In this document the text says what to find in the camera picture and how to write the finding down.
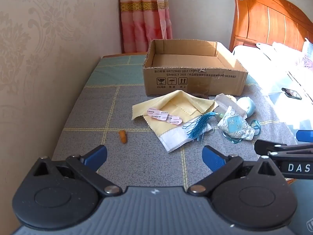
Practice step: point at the grey lace-trimmed pouch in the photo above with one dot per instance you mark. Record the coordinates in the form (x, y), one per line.
(228, 101)

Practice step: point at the cardboard box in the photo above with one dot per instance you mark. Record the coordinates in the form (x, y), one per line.
(195, 83)

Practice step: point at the light blue plush toy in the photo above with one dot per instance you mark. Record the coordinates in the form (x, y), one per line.
(247, 105)

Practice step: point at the pink striped curtain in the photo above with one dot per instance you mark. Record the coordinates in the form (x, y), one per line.
(144, 17)

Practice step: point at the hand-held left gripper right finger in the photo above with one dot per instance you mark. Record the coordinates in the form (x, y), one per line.
(212, 156)

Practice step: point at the pink adhesive bandage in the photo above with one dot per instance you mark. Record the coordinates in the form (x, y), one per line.
(174, 120)
(156, 113)

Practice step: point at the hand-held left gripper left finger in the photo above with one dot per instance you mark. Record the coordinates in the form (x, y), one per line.
(96, 155)

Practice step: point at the checked grey green table cloth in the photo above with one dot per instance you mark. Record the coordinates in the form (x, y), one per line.
(110, 98)

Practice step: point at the white cloth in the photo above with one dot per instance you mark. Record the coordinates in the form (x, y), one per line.
(174, 139)

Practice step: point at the black smartphone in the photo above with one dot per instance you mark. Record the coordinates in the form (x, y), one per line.
(291, 93)

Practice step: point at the wooden bed headboard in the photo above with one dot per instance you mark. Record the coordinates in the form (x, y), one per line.
(269, 22)

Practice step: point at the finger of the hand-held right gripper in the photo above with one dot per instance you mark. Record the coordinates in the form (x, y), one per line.
(273, 147)
(305, 136)

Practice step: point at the yellow cloth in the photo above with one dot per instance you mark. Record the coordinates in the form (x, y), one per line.
(185, 102)

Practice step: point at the white bed sheet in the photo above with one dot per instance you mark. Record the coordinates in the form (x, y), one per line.
(276, 78)

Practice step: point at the orange foam earplug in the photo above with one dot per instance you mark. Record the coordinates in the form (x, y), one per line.
(123, 137)

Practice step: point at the white pillow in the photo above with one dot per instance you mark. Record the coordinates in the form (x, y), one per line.
(288, 49)

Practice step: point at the floral sachet with blue tassel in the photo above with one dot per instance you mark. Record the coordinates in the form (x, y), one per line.
(234, 126)

